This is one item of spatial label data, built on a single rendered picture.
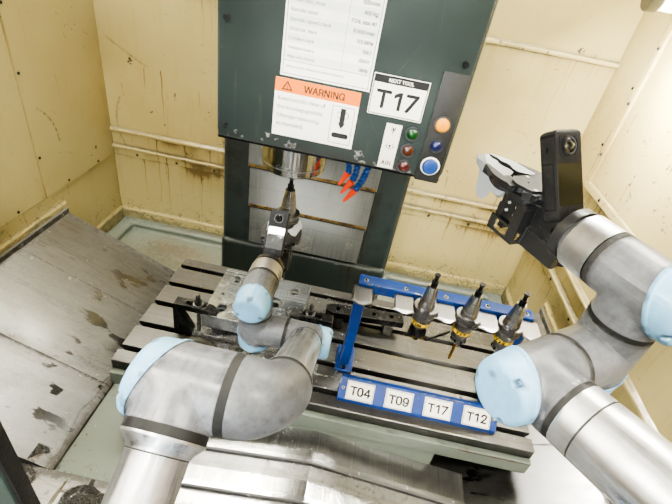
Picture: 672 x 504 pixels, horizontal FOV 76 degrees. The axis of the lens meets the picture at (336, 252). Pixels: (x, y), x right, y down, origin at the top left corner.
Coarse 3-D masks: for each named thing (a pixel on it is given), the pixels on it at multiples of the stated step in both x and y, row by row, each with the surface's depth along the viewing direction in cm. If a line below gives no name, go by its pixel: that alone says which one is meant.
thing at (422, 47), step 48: (240, 0) 71; (432, 0) 67; (480, 0) 66; (240, 48) 75; (384, 48) 72; (432, 48) 71; (480, 48) 70; (240, 96) 80; (432, 96) 75; (288, 144) 84
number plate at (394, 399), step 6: (390, 390) 121; (396, 390) 121; (390, 396) 121; (396, 396) 121; (402, 396) 121; (408, 396) 121; (384, 402) 121; (390, 402) 121; (396, 402) 121; (402, 402) 121; (408, 402) 121; (396, 408) 120; (402, 408) 120; (408, 408) 120
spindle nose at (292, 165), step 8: (264, 152) 102; (272, 152) 100; (280, 152) 98; (288, 152) 98; (264, 160) 103; (272, 160) 101; (280, 160) 99; (288, 160) 99; (296, 160) 99; (304, 160) 99; (312, 160) 100; (320, 160) 102; (272, 168) 102; (280, 168) 101; (288, 168) 100; (296, 168) 100; (304, 168) 101; (312, 168) 102; (320, 168) 104; (288, 176) 101; (296, 176) 102; (304, 176) 102; (312, 176) 103
